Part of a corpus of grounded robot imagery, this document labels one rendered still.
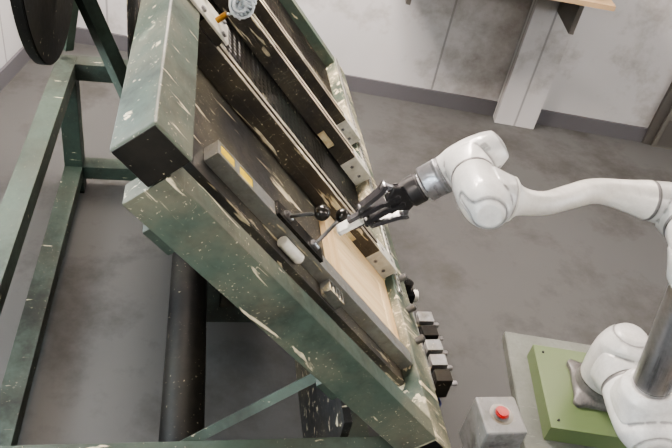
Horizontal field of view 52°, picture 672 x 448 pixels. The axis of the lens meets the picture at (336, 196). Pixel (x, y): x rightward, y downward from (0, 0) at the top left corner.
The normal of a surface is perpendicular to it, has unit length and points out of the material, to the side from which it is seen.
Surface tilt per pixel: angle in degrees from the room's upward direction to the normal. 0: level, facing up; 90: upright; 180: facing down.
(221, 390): 0
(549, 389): 0
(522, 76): 90
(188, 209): 90
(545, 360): 0
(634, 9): 90
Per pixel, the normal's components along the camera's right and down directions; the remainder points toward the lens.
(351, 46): -0.06, 0.61
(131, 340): 0.16, -0.78
